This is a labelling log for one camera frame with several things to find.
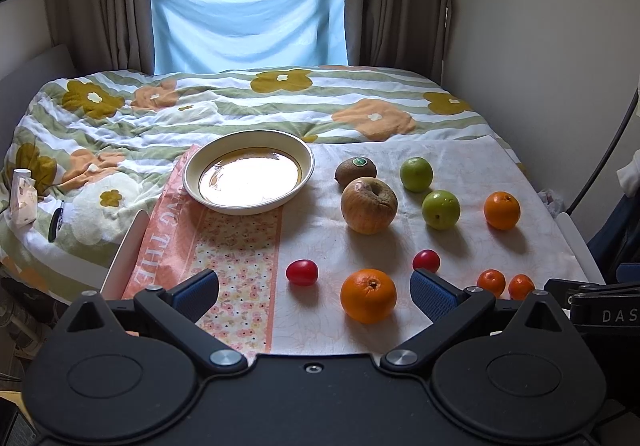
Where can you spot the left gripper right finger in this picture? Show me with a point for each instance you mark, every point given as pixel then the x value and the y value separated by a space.
pixel 456 315

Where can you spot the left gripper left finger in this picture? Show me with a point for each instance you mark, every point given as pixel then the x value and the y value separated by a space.
pixel 171 315

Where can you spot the small mandarin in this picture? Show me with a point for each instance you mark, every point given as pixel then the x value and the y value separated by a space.
pixel 492 281
pixel 520 286

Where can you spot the red cherry tomato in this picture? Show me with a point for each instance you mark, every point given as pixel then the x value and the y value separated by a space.
pixel 426 260
pixel 302 273

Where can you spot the large orange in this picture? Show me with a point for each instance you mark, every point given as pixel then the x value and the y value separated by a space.
pixel 368 296

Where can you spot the green apple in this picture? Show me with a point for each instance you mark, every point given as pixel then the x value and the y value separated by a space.
pixel 416 174
pixel 441 210

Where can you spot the wrinkled yellow-brown apple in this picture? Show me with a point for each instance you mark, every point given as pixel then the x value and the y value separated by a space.
pixel 368 205

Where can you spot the pink floral tablecloth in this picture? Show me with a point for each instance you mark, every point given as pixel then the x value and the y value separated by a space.
pixel 258 310

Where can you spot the black round gadget on bed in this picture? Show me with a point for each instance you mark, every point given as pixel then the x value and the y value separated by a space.
pixel 55 224

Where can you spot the cream shallow bowl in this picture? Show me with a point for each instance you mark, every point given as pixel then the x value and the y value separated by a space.
pixel 248 172

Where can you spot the brown kiwi with sticker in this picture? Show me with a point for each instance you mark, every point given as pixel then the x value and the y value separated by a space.
pixel 354 168

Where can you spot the floral striped duvet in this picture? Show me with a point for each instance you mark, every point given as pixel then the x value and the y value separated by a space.
pixel 103 146

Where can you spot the small white lotion bottle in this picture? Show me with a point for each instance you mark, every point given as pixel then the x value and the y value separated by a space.
pixel 24 198

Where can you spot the grey bed headboard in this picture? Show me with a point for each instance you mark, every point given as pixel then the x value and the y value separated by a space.
pixel 20 86

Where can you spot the light blue window cloth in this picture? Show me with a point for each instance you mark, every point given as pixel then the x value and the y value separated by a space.
pixel 210 36

